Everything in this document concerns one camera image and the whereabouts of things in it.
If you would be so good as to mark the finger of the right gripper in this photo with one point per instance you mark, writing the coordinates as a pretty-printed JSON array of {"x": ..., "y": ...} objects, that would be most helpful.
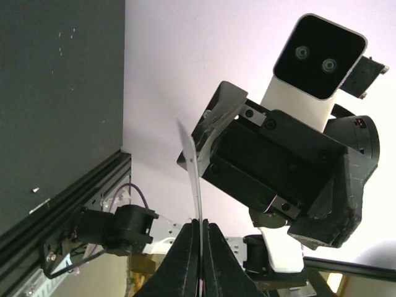
[
  {"x": 225, "y": 105},
  {"x": 342, "y": 203}
]

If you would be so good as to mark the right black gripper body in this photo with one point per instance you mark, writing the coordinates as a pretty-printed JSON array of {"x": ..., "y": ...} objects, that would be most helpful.
[{"x": 267, "y": 159}]

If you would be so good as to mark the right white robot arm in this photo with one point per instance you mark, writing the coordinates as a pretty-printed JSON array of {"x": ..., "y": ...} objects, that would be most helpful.
[{"x": 274, "y": 243}]

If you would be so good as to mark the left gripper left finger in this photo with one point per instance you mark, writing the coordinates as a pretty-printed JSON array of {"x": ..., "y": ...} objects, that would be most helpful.
[{"x": 177, "y": 275}]

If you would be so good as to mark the black vip credit card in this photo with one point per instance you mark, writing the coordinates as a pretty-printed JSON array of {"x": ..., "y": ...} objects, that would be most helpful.
[{"x": 189, "y": 153}]

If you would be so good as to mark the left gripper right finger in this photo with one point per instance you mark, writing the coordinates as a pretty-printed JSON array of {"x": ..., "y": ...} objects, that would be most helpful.
[{"x": 223, "y": 275}]

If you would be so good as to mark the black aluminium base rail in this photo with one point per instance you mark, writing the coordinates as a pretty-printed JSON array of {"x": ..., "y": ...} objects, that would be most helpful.
[{"x": 44, "y": 238}]

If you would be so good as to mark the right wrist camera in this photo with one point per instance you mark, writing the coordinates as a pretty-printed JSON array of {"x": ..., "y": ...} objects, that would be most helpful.
[{"x": 316, "y": 59}]

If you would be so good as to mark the white slotted cable duct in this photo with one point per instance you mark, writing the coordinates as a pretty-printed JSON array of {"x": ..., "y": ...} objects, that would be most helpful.
[{"x": 39, "y": 285}]

